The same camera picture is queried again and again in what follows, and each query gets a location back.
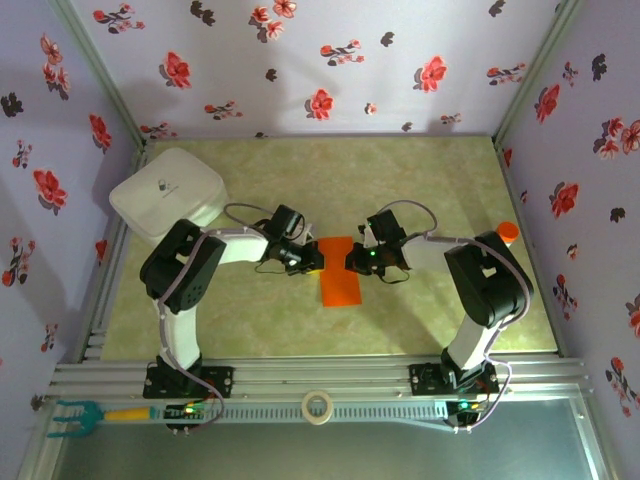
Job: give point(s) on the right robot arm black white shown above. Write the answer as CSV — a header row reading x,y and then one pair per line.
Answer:
x,y
485,280

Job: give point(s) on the controller board with green light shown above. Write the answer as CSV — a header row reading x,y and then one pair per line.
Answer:
x,y
462,407
180,412

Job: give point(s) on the grey metal sheet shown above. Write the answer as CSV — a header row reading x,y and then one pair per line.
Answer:
x,y
320,452

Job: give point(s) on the bottle with orange cap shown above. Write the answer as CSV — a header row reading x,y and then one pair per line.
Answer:
x,y
508,231

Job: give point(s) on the white plastic lidded container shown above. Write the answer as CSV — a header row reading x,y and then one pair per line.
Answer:
x,y
165,192

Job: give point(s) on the orange paper sheet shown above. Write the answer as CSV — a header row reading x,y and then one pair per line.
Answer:
x,y
340,290

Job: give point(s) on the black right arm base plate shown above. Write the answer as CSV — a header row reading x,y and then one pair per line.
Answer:
x,y
422,380

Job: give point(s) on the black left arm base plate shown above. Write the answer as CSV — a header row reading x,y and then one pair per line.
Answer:
x,y
220,377

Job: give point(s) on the white tape roll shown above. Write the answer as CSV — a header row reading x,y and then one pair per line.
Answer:
x,y
306,407

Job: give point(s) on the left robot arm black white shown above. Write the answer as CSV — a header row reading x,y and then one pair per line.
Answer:
x,y
180,270

